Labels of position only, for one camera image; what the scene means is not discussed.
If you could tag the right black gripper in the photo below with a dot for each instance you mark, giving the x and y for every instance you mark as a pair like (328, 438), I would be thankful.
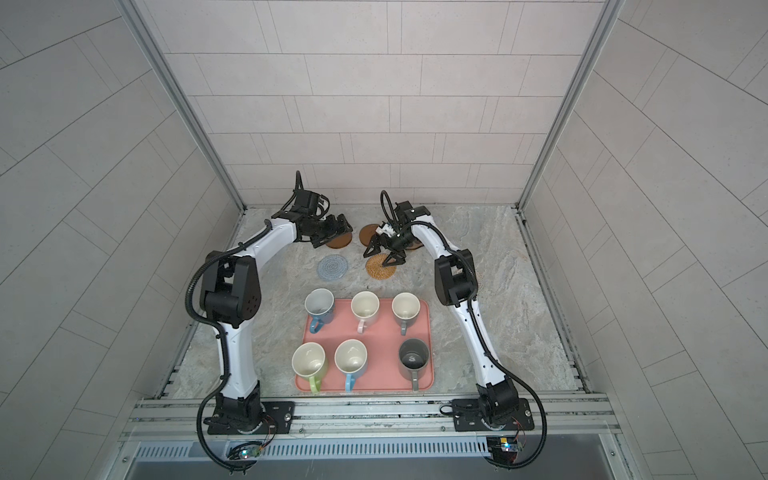
(389, 237)

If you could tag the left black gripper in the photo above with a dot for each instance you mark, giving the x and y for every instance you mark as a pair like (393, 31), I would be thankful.
(333, 230)

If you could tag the brown wooden coaster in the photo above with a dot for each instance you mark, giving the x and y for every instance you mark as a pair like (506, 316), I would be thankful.
(366, 234)
(341, 241)

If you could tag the rattan woven round coaster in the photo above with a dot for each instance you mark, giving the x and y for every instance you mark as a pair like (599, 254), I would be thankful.
(376, 269)

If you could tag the grey woven round coaster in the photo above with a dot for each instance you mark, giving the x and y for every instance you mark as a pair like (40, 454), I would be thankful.
(332, 267)

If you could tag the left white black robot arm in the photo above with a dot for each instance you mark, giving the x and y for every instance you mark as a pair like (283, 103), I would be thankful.
(225, 293)

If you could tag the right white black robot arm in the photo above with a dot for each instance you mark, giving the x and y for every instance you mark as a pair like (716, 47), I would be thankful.
(457, 287)

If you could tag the blue floral mug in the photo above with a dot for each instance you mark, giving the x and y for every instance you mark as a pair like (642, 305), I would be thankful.
(319, 305)

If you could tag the pink rectangular tray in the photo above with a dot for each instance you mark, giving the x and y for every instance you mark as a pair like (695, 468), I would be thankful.
(382, 340)

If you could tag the dark grey mug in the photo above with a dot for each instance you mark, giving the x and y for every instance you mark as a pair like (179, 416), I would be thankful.
(414, 356)

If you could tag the right circuit board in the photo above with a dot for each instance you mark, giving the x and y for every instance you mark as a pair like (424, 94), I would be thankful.
(504, 450)

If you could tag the circuit board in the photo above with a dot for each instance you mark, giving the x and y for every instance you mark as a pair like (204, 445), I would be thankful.
(248, 451)
(504, 450)

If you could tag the left circuit board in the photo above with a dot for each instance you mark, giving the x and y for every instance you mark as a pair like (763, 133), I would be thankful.
(248, 451)

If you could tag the white mug grey handle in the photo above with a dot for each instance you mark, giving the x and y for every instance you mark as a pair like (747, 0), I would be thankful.
(406, 308)

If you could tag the white mug pink handle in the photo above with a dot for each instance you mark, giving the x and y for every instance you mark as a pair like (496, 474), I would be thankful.
(365, 306)

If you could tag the white mug blue handle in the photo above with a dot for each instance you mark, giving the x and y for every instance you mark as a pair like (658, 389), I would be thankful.
(351, 359)

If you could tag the white mug green handle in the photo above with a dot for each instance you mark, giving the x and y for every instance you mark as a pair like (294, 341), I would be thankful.
(309, 362)

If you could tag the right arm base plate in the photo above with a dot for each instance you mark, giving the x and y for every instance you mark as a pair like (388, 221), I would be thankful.
(467, 417)

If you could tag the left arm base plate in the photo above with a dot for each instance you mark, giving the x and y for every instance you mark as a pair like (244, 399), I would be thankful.
(276, 418)

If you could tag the aluminium mounting rail frame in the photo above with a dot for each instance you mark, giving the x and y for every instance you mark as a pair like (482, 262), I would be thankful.
(405, 436)

